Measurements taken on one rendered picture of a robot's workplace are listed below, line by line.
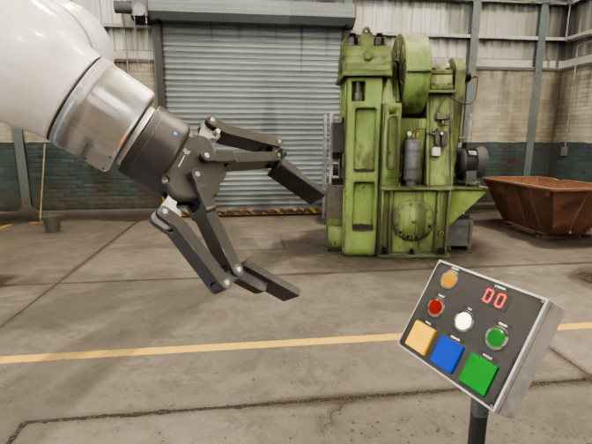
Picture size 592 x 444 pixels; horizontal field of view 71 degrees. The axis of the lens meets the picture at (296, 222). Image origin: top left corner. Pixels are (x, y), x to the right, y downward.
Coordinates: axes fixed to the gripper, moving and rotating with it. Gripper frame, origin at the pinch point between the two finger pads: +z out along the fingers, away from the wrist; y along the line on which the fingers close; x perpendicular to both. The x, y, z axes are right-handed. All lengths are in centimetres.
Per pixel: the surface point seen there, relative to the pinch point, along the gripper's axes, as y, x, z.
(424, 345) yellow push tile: -18, -38, 68
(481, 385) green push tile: -7, -21, 69
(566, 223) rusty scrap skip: -413, -182, 545
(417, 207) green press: -318, -257, 301
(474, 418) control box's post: -6, -37, 90
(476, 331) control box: -20, -22, 69
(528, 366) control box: -12, -13, 73
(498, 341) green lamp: -17, -17, 68
